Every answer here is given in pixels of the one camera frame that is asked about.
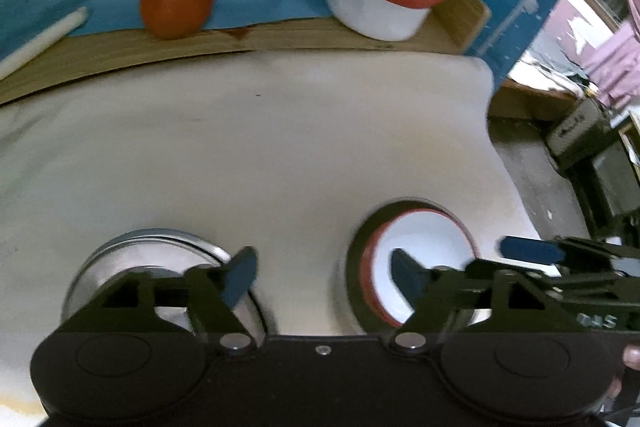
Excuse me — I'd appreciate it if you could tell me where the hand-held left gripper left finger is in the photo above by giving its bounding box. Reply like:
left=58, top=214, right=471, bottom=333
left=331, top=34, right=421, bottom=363
left=62, top=247, right=258, bottom=352

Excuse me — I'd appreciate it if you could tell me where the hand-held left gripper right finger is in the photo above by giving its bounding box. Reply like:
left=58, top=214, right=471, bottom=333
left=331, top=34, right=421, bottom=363
left=391, top=249, right=576, bottom=352

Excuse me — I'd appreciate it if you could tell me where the dark box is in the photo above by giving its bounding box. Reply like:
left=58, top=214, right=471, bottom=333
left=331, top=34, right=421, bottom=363
left=545, top=99, right=640, bottom=233

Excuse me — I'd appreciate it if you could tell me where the wooden table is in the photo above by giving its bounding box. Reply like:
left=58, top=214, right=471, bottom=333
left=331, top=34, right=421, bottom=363
left=487, top=74, right=583, bottom=122

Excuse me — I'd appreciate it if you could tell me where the white bowl with red rim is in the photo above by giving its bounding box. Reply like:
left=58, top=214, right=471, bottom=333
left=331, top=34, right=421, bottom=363
left=359, top=206, right=473, bottom=328

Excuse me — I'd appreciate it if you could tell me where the steel bowl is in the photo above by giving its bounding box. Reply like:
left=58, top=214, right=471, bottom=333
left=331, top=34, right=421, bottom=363
left=62, top=227, right=268, bottom=339

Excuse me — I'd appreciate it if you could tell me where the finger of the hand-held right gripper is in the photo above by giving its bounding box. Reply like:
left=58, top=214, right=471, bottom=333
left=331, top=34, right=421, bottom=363
left=467, top=259, right=617, bottom=292
left=500, top=236, right=618, bottom=264

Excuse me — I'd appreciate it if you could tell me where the pink cloth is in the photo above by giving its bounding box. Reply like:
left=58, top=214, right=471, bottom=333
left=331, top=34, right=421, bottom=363
left=562, top=0, right=640, bottom=108

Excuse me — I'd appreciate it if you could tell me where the wooden board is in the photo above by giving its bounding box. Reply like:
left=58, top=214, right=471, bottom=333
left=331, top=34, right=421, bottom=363
left=0, top=0, right=491, bottom=105

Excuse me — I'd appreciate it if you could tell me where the white stick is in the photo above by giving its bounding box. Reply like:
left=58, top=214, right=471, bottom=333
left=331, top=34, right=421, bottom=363
left=0, top=6, right=91, bottom=80

